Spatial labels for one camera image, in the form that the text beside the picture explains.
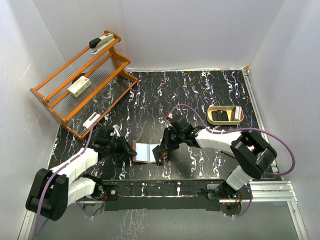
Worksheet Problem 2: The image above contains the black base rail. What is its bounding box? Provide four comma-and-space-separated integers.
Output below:
74, 178, 253, 212

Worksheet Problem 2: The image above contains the dark credit card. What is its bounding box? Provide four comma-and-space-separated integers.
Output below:
152, 145, 163, 165

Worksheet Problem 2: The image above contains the purple cable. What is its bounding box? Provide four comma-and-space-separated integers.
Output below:
32, 121, 101, 237
166, 103, 297, 218

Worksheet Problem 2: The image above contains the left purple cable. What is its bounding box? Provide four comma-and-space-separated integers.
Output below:
32, 121, 101, 237

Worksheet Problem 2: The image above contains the small white box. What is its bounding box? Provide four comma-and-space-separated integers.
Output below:
82, 112, 101, 130

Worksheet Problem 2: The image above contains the black card in tray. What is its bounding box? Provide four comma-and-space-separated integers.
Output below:
211, 110, 229, 122

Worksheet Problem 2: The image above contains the silver card in tray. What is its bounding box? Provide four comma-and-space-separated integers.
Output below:
233, 106, 242, 121

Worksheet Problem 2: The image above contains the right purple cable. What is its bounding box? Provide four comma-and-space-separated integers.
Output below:
166, 103, 297, 218

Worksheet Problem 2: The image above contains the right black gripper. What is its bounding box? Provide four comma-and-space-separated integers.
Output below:
158, 127, 185, 152

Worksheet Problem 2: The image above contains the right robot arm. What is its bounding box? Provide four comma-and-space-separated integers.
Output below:
152, 115, 277, 199

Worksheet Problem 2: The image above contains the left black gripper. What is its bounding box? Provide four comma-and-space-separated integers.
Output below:
106, 134, 137, 160

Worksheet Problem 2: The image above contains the brown leather card holder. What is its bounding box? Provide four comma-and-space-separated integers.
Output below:
132, 142, 160, 164

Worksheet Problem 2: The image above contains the black and beige stapler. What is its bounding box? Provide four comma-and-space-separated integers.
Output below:
89, 33, 115, 55

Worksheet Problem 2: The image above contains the white staples box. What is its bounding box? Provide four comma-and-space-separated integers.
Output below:
67, 75, 92, 98

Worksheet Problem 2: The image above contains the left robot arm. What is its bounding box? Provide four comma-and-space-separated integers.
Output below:
25, 125, 137, 221

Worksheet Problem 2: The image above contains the orange wooden shelf rack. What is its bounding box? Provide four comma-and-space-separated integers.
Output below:
30, 30, 138, 140

